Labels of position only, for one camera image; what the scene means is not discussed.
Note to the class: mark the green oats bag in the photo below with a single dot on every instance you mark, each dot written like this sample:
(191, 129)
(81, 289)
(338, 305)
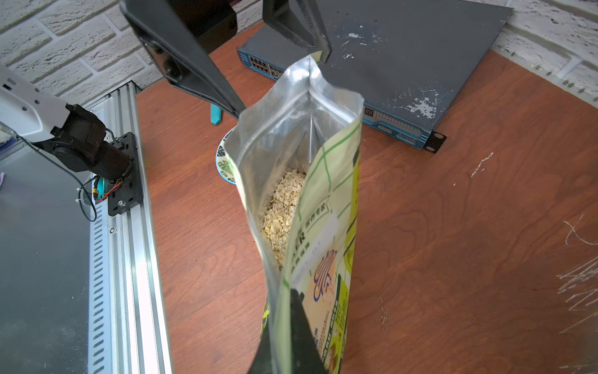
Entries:
(295, 155)

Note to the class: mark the teal plastic tool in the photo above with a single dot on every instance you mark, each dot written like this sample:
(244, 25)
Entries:
(216, 114)

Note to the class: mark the aluminium front rail frame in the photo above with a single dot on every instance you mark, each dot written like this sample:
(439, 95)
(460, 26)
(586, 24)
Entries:
(128, 328)

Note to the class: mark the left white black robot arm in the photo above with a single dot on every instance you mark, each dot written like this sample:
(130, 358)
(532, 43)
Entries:
(80, 279)

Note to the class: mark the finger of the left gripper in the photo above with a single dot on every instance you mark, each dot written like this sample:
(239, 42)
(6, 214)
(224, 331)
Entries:
(304, 353)

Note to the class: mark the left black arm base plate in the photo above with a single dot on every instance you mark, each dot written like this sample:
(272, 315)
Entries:
(129, 192)

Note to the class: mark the dark grey network switch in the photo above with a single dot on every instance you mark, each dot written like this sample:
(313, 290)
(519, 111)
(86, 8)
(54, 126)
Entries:
(408, 59)

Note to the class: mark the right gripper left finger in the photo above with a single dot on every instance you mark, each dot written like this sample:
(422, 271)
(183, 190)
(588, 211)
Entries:
(179, 37)

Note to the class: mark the green leaf pattern bowl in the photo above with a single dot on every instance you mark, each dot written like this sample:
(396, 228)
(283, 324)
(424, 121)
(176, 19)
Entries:
(222, 163)

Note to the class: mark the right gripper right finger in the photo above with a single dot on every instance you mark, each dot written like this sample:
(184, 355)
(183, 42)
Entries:
(307, 31)

